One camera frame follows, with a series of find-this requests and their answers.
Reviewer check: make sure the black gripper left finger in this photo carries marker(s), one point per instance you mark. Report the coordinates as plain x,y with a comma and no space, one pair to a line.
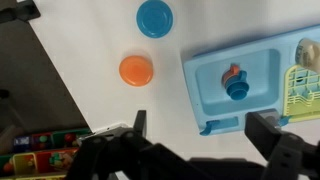
110,156

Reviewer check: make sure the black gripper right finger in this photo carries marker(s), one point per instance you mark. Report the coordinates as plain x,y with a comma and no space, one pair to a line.
293,156

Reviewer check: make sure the blue toy cup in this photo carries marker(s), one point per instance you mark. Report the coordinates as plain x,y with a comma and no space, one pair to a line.
238,91
241,76

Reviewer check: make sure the orange toy cup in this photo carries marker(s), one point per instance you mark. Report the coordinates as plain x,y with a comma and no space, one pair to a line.
229,75

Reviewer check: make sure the blue plastic plate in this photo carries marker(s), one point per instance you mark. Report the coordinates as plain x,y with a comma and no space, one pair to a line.
154,18

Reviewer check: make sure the green dish rack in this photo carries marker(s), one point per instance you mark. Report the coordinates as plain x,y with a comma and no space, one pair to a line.
300,106

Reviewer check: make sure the colourful toy storage shelf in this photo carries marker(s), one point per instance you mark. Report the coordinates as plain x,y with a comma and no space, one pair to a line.
40,156

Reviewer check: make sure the light blue toy sink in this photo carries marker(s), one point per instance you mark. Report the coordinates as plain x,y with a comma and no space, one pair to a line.
213,100

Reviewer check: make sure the beige toy soap bottle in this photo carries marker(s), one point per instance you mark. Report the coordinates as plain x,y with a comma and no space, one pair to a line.
308,55

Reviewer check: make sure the black metal bracket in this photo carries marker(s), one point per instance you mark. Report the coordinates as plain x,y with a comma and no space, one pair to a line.
20,11

